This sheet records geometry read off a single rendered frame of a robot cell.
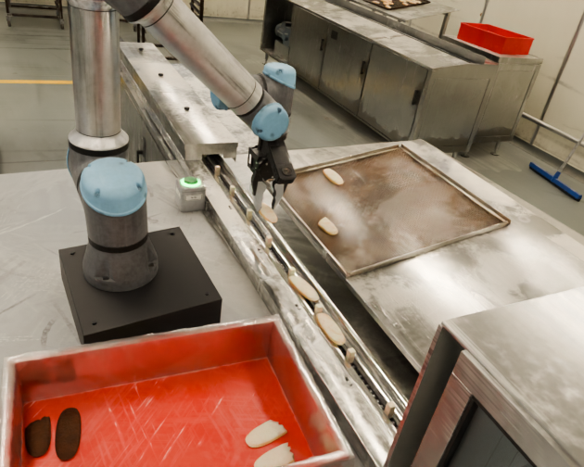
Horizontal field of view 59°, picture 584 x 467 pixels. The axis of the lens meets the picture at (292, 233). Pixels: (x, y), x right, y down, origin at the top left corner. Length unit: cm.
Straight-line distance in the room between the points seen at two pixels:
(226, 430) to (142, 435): 14
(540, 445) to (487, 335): 10
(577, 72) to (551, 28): 49
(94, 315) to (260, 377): 34
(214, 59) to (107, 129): 27
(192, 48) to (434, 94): 318
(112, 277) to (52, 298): 18
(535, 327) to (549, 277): 83
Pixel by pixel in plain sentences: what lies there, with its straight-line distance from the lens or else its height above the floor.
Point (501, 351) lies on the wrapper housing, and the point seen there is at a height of 130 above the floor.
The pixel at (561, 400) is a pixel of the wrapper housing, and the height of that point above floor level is 130.
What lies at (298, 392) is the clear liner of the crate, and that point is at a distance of 94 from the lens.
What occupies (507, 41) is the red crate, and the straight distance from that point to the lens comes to 467.
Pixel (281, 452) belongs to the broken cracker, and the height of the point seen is 83.
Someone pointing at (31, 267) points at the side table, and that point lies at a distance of 132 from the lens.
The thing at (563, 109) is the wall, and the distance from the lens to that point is 526.
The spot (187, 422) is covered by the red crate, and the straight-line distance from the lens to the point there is 96.
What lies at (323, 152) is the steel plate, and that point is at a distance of 203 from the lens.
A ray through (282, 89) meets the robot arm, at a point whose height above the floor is 125.
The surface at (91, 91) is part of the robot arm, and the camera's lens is 106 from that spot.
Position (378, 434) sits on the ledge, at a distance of 96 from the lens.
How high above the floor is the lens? 159
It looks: 32 degrees down
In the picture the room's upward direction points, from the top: 10 degrees clockwise
